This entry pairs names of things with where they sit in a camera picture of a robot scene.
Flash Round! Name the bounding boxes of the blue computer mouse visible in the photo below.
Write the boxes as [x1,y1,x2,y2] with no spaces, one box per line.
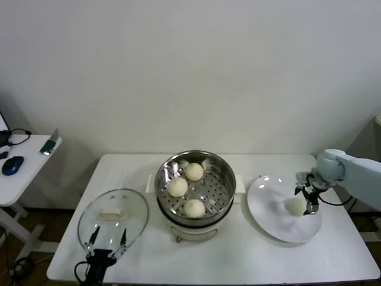
[1,156,24,176]

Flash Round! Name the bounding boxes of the glass lid with cream handle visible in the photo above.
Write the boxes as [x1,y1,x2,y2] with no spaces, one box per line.
[77,188,149,256]

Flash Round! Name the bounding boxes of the cream electric cooker pot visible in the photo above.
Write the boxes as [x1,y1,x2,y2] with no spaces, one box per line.
[145,174,245,244]

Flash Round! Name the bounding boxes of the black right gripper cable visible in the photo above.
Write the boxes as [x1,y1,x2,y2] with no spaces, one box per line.
[317,193,357,207]

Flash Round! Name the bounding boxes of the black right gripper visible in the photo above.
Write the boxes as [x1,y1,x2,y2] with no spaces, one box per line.
[293,184,320,216]

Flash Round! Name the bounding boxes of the white side desk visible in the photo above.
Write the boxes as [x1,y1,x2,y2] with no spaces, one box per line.
[0,134,63,260]

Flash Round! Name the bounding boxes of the white round plate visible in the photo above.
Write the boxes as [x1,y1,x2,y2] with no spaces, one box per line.
[246,174,323,244]

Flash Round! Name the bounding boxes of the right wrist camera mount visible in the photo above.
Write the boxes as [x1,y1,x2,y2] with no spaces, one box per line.
[295,171,313,185]

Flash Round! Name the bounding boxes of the stainless steel steamer basket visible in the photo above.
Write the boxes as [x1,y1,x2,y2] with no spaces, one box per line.
[154,151,236,226]

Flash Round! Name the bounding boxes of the laptop computer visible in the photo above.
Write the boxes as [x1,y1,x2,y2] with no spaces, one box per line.
[0,110,13,147]

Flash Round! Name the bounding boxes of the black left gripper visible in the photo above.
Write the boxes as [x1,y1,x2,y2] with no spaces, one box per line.
[84,225,127,286]

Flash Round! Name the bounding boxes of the black cable on desk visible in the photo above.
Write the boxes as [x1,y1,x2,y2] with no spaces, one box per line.
[7,128,32,147]

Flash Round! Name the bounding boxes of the white steamed baozi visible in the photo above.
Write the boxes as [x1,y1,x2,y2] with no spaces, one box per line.
[287,198,307,217]
[183,198,206,219]
[185,162,205,182]
[167,178,189,198]

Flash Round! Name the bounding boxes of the black floor cables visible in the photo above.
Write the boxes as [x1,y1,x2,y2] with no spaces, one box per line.
[0,229,45,281]

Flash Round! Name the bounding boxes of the green and white box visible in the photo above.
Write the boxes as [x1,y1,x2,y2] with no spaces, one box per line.
[40,128,62,156]

